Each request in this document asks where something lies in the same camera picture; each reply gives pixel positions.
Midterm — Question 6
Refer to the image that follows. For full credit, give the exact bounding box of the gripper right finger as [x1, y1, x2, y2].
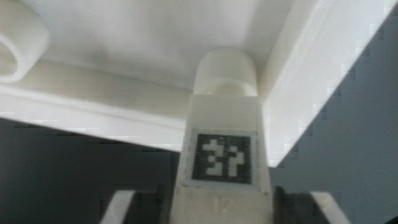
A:
[273, 186, 351, 224]

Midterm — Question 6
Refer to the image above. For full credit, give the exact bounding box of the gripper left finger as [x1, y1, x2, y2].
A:
[99, 190, 168, 224]

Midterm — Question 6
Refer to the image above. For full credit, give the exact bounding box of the white table leg with tag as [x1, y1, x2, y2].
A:
[168, 49, 271, 224]

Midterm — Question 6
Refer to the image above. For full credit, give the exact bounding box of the white square tabletop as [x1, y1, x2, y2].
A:
[0, 0, 398, 165]

